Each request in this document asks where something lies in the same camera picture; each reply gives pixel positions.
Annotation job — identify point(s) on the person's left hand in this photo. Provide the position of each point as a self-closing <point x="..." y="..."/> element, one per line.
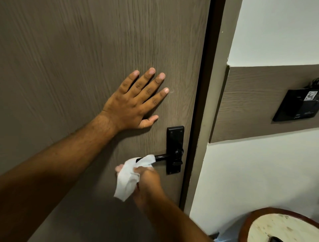
<point x="129" y="107"/>

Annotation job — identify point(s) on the person's right hand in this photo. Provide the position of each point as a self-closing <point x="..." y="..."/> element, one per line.
<point x="147" y="184"/>

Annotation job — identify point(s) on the white wipe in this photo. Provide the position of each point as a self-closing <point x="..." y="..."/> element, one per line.
<point x="125" y="182"/>

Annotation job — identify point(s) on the person's right forearm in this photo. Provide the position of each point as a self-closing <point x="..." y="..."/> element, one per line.
<point x="172" y="222"/>

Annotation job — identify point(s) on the person's left forearm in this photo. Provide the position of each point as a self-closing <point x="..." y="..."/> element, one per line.
<point x="49" y="184"/>

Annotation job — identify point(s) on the grey-brown wooden door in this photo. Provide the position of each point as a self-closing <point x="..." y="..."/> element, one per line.
<point x="74" y="49"/>

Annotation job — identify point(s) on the black rectangular tray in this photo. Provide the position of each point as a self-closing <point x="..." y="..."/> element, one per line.
<point x="275" y="239"/>

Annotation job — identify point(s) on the round marble side table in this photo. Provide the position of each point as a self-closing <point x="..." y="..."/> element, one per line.
<point x="286" y="224"/>

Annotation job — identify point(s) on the grey-brown wooden wall panel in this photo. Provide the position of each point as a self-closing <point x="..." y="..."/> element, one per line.
<point x="249" y="104"/>

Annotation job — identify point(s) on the black wall card holder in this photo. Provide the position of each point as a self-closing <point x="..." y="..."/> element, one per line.
<point x="286" y="107"/>

